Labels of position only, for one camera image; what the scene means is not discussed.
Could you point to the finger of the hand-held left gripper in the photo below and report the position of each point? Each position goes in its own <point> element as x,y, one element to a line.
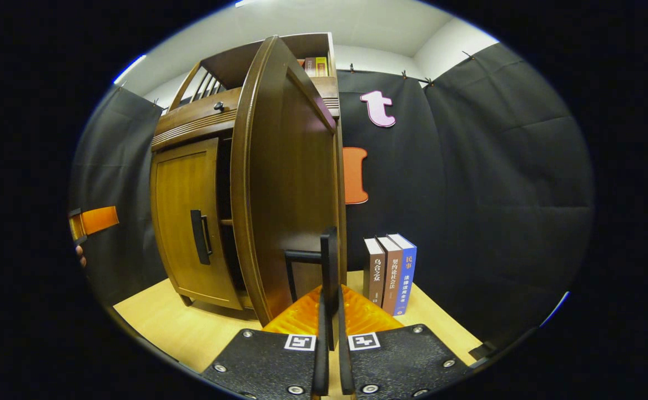
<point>99,219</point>

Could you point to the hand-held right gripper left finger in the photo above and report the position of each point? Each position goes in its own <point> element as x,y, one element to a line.
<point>320,355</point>

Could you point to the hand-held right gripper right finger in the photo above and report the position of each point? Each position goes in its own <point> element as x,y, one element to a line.
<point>343,361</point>

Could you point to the wooden cabinet door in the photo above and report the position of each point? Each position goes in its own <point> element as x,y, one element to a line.
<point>182,211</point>
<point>285,183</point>

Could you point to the wooden double-door shoe cabinet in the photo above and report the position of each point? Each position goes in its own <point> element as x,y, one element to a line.
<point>235,61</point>

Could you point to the wooden ribbed cabinet drawer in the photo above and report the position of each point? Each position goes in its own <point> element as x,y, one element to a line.
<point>196,119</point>

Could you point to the reddish brown standing book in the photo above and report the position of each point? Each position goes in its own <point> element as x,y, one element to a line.
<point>392,283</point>

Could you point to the dark brown standing book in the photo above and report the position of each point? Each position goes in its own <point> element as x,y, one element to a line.
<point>373,272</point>

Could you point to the blue standing book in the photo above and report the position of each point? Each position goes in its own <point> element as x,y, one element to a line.
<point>407,278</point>

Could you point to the ceiling light panel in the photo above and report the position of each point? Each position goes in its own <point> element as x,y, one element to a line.
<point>245,3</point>
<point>130,68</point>

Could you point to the black round drawer knob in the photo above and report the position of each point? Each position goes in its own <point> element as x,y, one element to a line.
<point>219,105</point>

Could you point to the black backdrop cloth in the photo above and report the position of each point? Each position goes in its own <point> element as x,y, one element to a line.
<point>496,194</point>

